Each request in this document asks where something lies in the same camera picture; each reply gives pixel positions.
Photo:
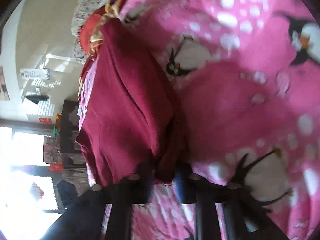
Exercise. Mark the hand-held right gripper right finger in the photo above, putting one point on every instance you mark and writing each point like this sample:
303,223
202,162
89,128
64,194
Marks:
180,187

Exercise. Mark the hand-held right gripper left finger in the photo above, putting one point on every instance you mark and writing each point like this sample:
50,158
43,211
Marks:
145,182

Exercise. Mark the dark red sweater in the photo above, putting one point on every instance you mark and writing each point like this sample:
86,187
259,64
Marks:
125,105

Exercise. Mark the dark woven cabinet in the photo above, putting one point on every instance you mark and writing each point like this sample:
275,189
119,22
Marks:
72,182

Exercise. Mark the small red bag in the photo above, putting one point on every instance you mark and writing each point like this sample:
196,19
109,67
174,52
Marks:
56,167

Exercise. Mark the dark wooden desk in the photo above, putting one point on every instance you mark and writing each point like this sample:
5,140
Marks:
67,135

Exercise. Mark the printed picture box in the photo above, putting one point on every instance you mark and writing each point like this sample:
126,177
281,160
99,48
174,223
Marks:
51,150

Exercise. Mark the yellow bag on desk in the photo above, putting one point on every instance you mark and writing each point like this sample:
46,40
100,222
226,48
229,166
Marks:
58,121

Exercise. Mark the pink penguin print blanket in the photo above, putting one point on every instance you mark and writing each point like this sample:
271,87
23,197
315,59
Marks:
237,92

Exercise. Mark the window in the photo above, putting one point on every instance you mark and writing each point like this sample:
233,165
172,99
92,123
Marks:
22,170

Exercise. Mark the dark hanging cloth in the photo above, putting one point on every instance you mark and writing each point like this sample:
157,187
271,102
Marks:
36,98

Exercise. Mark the yellow and red garment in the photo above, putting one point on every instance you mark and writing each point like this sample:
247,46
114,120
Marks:
110,17

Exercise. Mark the grey floral bedding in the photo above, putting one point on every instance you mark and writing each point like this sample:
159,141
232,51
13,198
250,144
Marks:
85,5

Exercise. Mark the red paper wall decoration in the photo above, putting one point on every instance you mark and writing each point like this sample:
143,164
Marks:
45,120

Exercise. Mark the wall calendar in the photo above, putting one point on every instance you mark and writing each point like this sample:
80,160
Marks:
35,73

